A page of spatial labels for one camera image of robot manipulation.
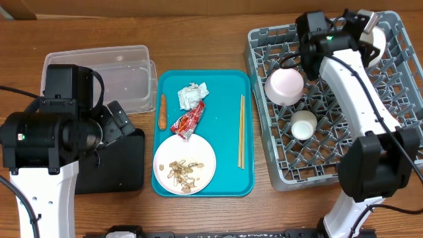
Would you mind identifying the white bowl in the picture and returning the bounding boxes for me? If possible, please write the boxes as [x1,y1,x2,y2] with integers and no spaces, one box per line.
[360,26,387,67]

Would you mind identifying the pink bowl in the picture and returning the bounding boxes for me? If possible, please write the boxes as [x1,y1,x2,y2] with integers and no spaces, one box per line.
[264,69,304,106]

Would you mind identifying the white cup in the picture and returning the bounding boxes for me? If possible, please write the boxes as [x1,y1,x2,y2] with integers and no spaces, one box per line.
[290,110,317,140]

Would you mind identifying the wooden chopstick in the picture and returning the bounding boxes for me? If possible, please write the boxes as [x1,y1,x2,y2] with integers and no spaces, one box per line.
[238,95,243,168]
[241,95,245,170]

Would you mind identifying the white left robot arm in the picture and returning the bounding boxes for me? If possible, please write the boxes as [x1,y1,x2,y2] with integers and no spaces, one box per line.
[1,64,135,237]

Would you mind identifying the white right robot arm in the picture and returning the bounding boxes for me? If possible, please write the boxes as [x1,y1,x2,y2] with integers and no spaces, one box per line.
[295,10,420,237]

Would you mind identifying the grey dishwasher rack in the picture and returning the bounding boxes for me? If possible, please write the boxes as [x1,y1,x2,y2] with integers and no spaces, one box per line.
[245,11,422,191]

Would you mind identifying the black tray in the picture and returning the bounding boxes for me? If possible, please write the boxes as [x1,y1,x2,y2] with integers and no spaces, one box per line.
[75,128,145,194]

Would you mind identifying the clear plastic container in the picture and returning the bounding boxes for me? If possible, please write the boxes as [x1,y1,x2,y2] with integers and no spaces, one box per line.
[40,45,157,114]

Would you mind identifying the orange carrot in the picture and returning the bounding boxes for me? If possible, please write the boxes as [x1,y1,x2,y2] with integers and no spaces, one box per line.
[158,94,167,130]

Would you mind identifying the red snack wrapper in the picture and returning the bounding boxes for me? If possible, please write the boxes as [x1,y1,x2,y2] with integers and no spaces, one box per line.
[171,100,206,139]

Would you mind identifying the crumpled white tissue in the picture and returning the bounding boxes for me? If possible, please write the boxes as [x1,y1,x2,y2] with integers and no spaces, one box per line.
[178,83,209,110]

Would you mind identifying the pink plate with food scraps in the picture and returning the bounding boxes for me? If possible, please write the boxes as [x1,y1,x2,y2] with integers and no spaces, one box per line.
[153,134,217,196]

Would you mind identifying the teal plastic tray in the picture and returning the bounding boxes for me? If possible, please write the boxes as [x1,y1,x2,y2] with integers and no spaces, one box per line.
[151,70,254,197]

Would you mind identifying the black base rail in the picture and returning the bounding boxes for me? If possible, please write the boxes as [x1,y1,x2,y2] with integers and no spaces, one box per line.
[82,224,377,238]

